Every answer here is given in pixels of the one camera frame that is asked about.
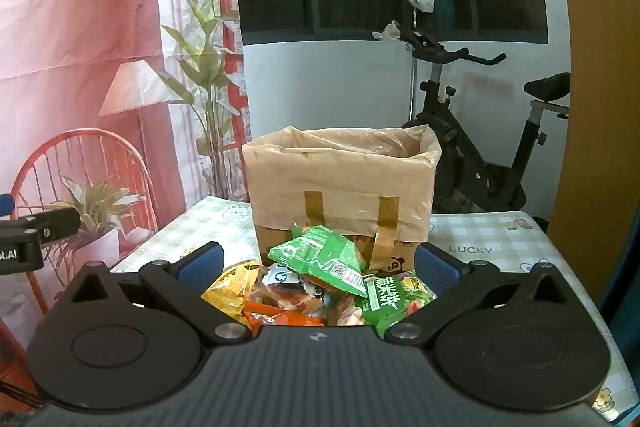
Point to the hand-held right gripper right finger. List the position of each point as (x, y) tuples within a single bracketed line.
[(435, 264)]

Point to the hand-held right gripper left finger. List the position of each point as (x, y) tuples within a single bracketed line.
[(200, 264)]

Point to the green cracker packet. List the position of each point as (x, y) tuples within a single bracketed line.
[(395, 302)]

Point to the yellow snack packet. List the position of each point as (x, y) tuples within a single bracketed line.
[(230, 292)]

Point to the orange snack packet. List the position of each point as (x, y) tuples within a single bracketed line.
[(280, 319)]

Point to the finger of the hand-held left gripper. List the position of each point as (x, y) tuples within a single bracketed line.
[(6, 205), (55, 221)]

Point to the clear bread packet blue print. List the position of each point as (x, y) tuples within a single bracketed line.
[(290, 289)]

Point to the wooden board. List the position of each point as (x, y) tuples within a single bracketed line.
[(600, 107)]

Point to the printed backdrop cloth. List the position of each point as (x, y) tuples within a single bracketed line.
[(75, 7)]

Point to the checked tablecloth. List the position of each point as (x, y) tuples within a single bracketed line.
[(500, 237)]

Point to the black exercise bike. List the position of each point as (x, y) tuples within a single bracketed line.
[(460, 157)]

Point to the green snack packet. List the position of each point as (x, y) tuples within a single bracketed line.
[(325, 257)]

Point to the plastic-lined cardboard box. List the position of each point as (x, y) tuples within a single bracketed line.
[(340, 177)]

